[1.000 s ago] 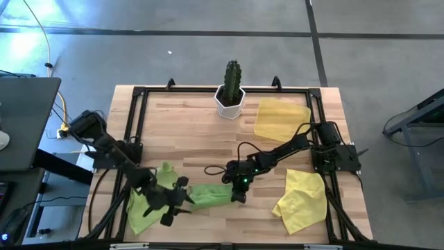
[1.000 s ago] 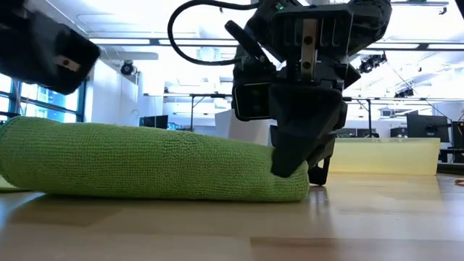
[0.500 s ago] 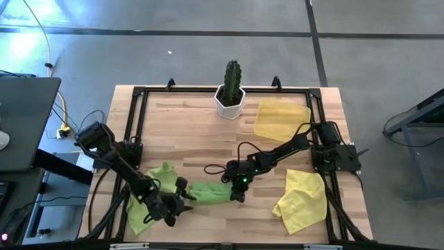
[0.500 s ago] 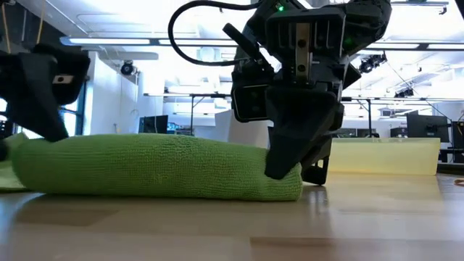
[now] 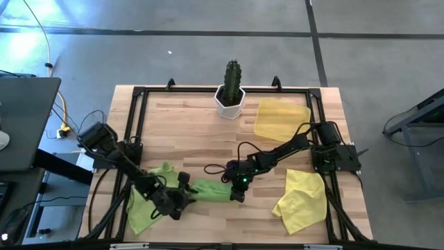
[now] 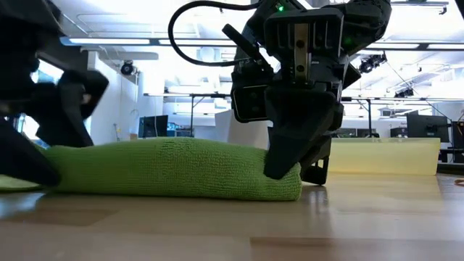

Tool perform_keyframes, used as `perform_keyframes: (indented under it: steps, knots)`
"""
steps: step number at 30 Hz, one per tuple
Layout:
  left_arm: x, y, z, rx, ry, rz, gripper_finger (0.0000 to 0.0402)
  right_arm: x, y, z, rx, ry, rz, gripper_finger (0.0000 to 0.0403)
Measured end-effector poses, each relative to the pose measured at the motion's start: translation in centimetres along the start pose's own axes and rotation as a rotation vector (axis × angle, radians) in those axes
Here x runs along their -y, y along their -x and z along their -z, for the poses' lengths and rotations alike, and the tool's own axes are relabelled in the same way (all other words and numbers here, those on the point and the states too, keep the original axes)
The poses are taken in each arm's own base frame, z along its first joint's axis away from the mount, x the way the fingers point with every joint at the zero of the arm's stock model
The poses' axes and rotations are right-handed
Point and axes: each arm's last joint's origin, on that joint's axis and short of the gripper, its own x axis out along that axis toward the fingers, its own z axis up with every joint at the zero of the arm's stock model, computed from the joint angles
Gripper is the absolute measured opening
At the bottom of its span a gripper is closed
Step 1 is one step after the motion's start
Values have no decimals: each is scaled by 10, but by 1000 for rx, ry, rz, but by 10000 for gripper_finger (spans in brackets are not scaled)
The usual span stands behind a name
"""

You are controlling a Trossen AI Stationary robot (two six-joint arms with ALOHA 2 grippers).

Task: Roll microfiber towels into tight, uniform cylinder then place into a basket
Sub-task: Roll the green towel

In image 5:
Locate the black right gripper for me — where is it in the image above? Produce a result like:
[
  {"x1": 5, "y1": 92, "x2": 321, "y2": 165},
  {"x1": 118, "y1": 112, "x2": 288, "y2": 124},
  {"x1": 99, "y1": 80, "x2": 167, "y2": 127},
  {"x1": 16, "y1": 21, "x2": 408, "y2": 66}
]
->
[{"x1": 224, "y1": 160, "x2": 259, "y2": 203}]

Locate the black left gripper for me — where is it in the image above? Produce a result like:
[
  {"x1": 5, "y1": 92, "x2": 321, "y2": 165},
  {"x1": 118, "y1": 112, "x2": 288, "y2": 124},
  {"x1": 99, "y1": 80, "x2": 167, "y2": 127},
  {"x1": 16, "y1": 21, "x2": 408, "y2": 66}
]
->
[{"x1": 152, "y1": 186, "x2": 200, "y2": 221}]

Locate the lime green microfiber towel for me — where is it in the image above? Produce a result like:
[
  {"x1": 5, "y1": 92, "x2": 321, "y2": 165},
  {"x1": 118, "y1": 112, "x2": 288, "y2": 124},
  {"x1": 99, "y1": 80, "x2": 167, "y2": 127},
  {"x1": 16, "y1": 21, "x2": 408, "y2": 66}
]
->
[{"x1": 126, "y1": 160, "x2": 182, "y2": 236}]

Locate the lemon yellow microfiber towel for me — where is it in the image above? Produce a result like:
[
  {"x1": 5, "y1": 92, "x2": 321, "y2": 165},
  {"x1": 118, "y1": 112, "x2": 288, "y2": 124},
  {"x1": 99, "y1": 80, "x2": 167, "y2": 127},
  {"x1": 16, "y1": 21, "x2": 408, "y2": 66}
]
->
[{"x1": 271, "y1": 169, "x2": 328, "y2": 235}]

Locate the golden yellow microfiber towel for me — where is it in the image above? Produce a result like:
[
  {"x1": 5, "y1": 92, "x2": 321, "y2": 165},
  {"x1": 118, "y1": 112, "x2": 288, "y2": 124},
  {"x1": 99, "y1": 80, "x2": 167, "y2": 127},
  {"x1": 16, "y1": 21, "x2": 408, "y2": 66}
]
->
[{"x1": 253, "y1": 99, "x2": 312, "y2": 143}]

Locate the white hexagonal plant pot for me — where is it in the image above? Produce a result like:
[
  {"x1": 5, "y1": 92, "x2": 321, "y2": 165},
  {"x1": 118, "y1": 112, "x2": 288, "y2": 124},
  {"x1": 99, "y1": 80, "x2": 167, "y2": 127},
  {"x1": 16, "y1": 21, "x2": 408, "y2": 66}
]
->
[{"x1": 214, "y1": 85, "x2": 246, "y2": 120}]

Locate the green cactus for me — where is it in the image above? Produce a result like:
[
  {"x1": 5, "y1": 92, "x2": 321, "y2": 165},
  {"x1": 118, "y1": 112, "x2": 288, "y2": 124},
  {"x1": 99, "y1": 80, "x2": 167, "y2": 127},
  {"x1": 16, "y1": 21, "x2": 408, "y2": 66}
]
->
[{"x1": 221, "y1": 59, "x2": 243, "y2": 105}]

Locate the grey metal cabinet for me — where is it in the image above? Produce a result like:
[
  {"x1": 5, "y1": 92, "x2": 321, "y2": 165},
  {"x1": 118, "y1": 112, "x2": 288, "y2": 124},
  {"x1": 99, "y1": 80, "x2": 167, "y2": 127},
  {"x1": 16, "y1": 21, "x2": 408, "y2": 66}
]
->
[{"x1": 22, "y1": 152, "x2": 94, "y2": 244}]

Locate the black slanted beam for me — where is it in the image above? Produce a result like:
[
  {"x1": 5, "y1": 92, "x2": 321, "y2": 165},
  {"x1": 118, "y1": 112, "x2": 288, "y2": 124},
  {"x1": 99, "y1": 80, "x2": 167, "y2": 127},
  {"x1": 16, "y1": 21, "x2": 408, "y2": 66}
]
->
[{"x1": 33, "y1": 148, "x2": 95, "y2": 185}]

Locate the dark lower desk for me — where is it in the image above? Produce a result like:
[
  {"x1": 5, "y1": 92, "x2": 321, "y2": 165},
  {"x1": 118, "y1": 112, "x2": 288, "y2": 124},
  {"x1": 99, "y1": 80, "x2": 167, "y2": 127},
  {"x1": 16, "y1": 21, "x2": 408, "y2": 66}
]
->
[{"x1": 0, "y1": 168, "x2": 46, "y2": 244}]

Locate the dark grey desk top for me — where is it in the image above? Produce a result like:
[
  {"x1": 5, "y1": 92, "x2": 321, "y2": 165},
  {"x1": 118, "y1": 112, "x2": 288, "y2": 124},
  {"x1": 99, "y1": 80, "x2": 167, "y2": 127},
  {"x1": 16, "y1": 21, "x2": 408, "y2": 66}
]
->
[{"x1": 0, "y1": 76, "x2": 62, "y2": 174}]

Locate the black computer mouse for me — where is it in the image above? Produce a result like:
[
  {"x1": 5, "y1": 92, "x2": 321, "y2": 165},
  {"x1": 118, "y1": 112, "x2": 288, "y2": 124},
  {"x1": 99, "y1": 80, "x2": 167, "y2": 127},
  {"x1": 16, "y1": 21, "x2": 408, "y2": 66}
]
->
[{"x1": 0, "y1": 207, "x2": 33, "y2": 246}]

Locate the grey metal cart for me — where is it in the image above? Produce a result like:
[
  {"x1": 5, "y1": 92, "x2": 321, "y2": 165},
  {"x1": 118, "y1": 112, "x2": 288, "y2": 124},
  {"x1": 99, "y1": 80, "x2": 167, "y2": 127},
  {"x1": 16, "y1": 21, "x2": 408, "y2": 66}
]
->
[{"x1": 383, "y1": 88, "x2": 444, "y2": 203}]

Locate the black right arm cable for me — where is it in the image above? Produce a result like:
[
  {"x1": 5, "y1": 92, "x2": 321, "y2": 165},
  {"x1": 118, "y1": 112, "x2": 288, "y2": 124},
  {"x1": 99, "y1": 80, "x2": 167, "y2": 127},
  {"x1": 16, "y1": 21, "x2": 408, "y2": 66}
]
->
[{"x1": 203, "y1": 140, "x2": 268, "y2": 176}]

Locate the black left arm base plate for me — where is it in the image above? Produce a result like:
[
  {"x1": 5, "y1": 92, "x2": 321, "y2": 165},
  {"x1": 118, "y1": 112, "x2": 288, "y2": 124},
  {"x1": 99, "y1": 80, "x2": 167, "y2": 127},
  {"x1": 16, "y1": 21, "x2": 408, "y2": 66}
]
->
[{"x1": 92, "y1": 140, "x2": 144, "y2": 171}]

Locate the silver edge bracket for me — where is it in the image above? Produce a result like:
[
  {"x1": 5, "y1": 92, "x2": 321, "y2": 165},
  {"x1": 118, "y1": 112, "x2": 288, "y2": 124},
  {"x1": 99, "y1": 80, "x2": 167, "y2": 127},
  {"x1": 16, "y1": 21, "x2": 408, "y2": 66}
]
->
[
  {"x1": 109, "y1": 242, "x2": 150, "y2": 250},
  {"x1": 303, "y1": 244, "x2": 343, "y2": 250}
]

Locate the black aluminium table frame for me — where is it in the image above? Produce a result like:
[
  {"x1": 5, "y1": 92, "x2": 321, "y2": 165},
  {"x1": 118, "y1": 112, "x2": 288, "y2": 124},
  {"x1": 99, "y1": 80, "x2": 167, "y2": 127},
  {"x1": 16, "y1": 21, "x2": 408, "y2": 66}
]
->
[{"x1": 79, "y1": 85, "x2": 374, "y2": 244}]

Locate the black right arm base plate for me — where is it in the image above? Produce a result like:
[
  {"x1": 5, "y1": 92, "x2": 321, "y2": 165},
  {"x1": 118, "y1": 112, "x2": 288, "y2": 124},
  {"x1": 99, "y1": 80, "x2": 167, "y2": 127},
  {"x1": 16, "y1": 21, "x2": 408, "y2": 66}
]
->
[{"x1": 311, "y1": 144, "x2": 361, "y2": 174}]

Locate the yellow power cable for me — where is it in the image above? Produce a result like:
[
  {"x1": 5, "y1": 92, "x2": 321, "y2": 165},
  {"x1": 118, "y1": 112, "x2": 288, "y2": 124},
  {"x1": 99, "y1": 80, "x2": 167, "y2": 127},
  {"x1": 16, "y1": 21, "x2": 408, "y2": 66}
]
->
[{"x1": 22, "y1": 0, "x2": 73, "y2": 140}]

